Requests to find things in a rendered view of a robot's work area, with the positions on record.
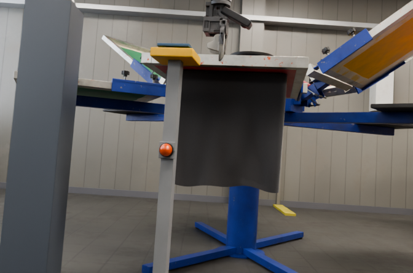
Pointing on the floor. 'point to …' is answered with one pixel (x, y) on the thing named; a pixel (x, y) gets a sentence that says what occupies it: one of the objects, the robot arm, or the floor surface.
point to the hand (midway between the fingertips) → (222, 58)
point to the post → (165, 192)
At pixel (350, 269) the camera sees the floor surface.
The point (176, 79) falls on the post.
